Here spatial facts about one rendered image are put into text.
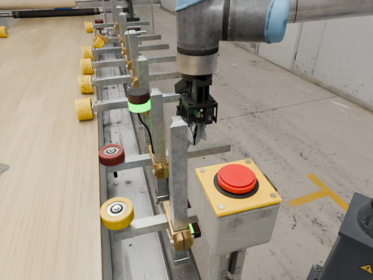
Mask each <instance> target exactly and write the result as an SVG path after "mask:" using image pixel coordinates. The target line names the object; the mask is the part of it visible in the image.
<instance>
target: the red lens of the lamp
mask: <svg viewBox="0 0 373 280"><path fill-rule="evenodd" d="M127 98H128V102H129V103H131V104H143V103H146V102H148V101H149V91H148V93H147V94H146V95H143V96H137V97H135V96H131V95H129V94H128V91H127Z"/></svg>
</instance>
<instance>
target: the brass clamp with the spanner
mask: <svg viewBox="0 0 373 280"><path fill-rule="evenodd" d="M148 152H149V153H150V157H151V161H152V169H153V170H152V172H153V174H154V176H155V177H157V178H158V179H166V178H167V177H169V162H168V159H167V156H166V162H159V163H155V160H154V156H153V153H152V147H151V145H148Z"/></svg>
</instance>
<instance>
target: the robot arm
mask: <svg viewBox="0 0 373 280"><path fill-rule="evenodd" d="M175 11H176V21H177V70H178V71H179V72H180V73H182V79H181V80H180V81H179V82H178V83H176V84H175V85H174V87H175V94H180V95H181V96H180V97H179V98H178V99H179V101H180V102H179V105H178V106H176V107H177V112H176V116H183V117H184V119H185V121H186V123H187V124H188V142H189V143H190V144H191V145H192V146H196V145H197V144H198V143H199V141H200V140H201V138H202V139H203V140H205V141H206V140H207V137H208V135H207V132H206V124H212V123H213V121H214V122H215V123H217V114H218V103H217V101H216V100H215V99H214V98H213V97H212V96H211V95H210V93H209V86H211V85H212V77H213V73H214V72H215V71H216V70H217V61H218V56H219V52H218V50H219V41H233V42H260V43H267V44H271V43H279V42H281V41H282V40H283V38H284V35H285V31H286V25H287V24H289V23H300V22H312V21H323V20H329V19H340V18H351V17H362V16H373V0H176V8H175ZM214 107H215V108H216V112H215V116H214ZM194 123H195V124H196V126H195V129H194V132H195V133H194V136H193V131H192V126H193V124H194ZM356 219H357V222H358V224H359V226H360V228H361V229H362V230H363V231H364V232H365V233H366V234H367V235H368V236H369V237H370V238H372V239H373V198H372V200H371V201H369V202H367V203H366V204H365V205H363V206H362V207H361V208H360V209H359V211H358V213H357V215H356Z"/></svg>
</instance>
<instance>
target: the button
mask: <svg viewBox="0 0 373 280"><path fill-rule="evenodd" d="M217 180H218V183H219V185H220V186H221V187H222V188H223V189H225V190H226V191H228V192H231V193H238V194H239V193H247V192H250V191H251V190H252V189H253V188H254V187H255V184H256V175H255V173H254V172H253V171H252V170H251V169H249V168H248V167H246V166H244V165H240V164H229V165H226V166H223V167H222V168H221V169H219V172H218V177H217Z"/></svg>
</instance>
